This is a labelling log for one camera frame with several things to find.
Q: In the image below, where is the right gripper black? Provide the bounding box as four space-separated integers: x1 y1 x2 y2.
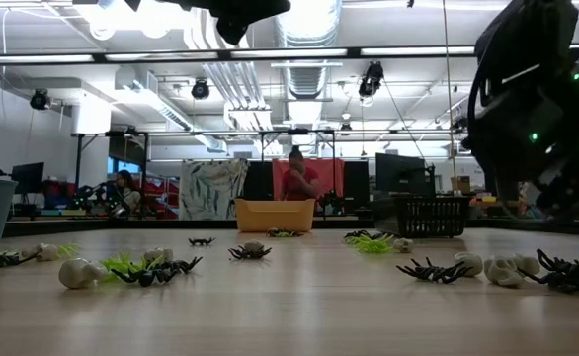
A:
466 73 579 222

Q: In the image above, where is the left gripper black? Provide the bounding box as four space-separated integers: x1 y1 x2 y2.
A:
155 0 292 45

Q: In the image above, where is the black overhead light bar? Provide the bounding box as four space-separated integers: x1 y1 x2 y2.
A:
0 45 478 64

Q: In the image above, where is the black ceiling spotlight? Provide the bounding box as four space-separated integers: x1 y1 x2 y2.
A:
191 78 210 101
29 88 52 111
358 61 385 99

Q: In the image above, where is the black mesh basket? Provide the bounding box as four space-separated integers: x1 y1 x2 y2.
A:
372 195 472 239

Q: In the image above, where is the black upright panel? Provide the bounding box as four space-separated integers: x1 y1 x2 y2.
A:
343 160 371 215
243 161 275 202

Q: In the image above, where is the standing person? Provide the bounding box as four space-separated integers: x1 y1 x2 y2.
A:
280 145 321 202

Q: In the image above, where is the red cloth backdrop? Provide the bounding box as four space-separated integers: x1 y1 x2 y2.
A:
272 157 345 202

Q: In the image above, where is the leaf print cloth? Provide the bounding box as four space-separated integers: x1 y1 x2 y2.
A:
179 158 250 222

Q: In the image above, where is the yellow plastic bin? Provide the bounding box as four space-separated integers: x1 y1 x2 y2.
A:
234 198 316 233

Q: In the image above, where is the seated person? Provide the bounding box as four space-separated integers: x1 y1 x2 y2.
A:
114 169 143 218

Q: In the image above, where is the silver ventilation duct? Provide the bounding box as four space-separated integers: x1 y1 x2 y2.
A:
273 0 344 48

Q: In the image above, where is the black aluminium table frame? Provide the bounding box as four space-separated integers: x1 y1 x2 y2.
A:
2 216 579 237

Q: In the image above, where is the black metal frame rack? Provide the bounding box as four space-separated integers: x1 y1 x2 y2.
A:
74 129 338 219

